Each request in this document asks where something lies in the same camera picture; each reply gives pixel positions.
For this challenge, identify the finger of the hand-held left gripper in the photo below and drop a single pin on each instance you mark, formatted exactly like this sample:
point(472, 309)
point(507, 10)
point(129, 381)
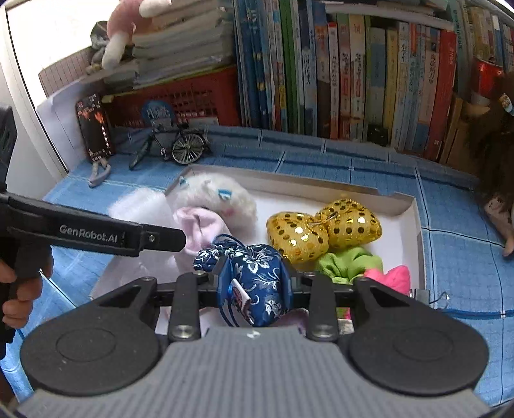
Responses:
point(100, 238)

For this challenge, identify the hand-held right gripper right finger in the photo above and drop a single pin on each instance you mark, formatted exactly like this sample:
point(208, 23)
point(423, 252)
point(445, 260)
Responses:
point(288, 283)

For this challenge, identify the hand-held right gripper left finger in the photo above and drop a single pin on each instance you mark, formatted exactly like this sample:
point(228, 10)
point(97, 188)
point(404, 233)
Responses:
point(221, 279)

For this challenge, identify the blue floral pouch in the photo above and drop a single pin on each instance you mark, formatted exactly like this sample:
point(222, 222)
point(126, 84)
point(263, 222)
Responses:
point(257, 277)

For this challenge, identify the pale lilac cloth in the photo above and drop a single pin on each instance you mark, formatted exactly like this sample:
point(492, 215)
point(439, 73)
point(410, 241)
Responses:
point(140, 213)

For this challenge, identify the green cloth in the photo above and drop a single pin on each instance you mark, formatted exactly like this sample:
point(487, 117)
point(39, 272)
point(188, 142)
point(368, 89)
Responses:
point(349, 263)

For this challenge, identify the white cardboard box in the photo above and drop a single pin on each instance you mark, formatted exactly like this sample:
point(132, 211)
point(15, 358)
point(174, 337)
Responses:
point(281, 203)

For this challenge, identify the white fluffy plush toy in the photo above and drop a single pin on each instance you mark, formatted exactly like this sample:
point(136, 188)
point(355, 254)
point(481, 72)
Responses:
point(225, 197)

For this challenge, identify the pink cloth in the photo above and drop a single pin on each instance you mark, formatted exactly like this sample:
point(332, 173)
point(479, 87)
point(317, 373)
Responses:
point(391, 277)

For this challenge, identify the person's left hand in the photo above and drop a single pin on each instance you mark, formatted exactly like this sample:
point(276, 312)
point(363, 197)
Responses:
point(20, 310)

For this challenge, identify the white paper sheet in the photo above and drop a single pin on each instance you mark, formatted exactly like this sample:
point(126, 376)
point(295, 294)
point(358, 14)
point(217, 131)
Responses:
point(56, 124)

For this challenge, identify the grey phone stand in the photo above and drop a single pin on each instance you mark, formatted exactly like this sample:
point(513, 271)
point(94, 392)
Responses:
point(98, 173)

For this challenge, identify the grid cutting board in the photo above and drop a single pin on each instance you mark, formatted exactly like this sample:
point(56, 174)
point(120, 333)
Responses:
point(60, 76)

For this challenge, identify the black bicycle model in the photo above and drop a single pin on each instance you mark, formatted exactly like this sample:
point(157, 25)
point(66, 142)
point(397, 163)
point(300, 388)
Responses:
point(176, 144)

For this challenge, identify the grey plush toy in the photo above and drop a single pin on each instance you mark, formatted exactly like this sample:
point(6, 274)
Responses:
point(98, 44)

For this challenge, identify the red plastic crate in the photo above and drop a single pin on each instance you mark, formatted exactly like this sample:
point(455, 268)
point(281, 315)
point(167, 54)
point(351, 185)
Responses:
point(188, 100)

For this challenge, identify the pink bunny plush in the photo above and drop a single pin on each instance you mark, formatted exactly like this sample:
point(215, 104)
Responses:
point(124, 28)

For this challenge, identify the small black box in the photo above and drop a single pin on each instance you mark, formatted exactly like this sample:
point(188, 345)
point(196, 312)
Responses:
point(376, 134)

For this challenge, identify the blue checked cloth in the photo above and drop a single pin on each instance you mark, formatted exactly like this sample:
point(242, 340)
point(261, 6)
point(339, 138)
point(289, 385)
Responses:
point(453, 225)

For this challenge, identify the stack of flat books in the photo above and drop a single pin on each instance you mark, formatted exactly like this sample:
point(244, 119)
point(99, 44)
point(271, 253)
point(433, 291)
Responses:
point(180, 44)

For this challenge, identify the row of upright books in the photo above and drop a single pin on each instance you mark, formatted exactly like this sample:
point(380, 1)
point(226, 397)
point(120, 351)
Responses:
point(353, 68)

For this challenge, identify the brown monkey plush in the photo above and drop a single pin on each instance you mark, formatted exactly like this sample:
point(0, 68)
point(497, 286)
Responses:
point(496, 160)

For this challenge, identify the red can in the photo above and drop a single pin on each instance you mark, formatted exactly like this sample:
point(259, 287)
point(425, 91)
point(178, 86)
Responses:
point(486, 78)

